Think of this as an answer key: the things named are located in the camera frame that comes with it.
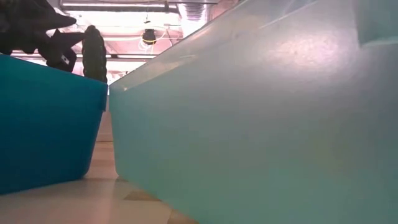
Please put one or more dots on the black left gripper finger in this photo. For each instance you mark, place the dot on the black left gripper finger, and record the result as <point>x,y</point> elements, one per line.
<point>60,49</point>
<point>49,18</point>

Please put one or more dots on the dark blue plastic bin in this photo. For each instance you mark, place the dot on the dark blue plastic bin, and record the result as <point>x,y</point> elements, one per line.
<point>46,124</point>

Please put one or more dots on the translucent green plastic bin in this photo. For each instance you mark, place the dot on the translucent green plastic bin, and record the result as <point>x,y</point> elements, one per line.
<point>248,124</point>

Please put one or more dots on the dark green cucumber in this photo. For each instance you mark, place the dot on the dark green cucumber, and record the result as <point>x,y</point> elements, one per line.
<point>94,53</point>

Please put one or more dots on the black round ceiling device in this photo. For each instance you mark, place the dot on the black round ceiling device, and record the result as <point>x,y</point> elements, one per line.
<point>149,35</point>

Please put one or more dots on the silver ribbed ventilation duct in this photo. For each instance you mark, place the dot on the silver ribbed ventilation duct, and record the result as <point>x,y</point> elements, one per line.
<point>193,11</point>

